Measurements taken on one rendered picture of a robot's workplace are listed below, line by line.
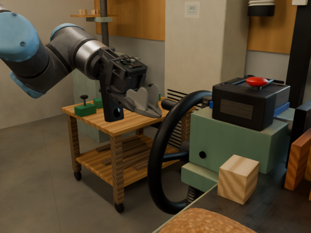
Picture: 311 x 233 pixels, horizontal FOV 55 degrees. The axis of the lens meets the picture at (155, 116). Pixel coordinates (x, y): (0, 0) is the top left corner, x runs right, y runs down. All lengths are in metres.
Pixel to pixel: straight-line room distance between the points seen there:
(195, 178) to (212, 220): 0.21
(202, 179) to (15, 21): 0.46
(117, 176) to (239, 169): 1.34
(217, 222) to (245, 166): 0.11
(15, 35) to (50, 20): 2.69
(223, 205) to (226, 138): 0.12
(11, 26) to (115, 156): 1.08
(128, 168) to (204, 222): 1.62
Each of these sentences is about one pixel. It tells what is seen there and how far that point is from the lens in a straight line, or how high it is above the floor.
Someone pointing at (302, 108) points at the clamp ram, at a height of 1.00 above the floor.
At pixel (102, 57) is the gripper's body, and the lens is 0.71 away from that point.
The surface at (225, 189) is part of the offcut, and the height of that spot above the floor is 0.91.
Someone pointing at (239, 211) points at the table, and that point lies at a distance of 0.37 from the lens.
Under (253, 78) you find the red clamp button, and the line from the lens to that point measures 0.44.
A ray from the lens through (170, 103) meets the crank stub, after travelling 0.63.
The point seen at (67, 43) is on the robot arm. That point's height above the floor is 1.04.
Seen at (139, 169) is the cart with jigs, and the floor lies 0.19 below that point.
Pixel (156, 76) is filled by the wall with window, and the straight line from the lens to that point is 2.82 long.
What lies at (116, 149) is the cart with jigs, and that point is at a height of 0.42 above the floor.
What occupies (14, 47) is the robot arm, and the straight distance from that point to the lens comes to 0.64.
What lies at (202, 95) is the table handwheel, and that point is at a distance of 0.63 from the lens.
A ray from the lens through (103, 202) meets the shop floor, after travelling 1.92.
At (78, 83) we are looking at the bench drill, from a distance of 2.79.
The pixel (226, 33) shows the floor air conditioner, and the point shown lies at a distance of 1.94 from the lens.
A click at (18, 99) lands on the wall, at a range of 3.30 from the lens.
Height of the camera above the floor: 1.12
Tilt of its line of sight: 20 degrees down
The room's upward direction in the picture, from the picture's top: straight up
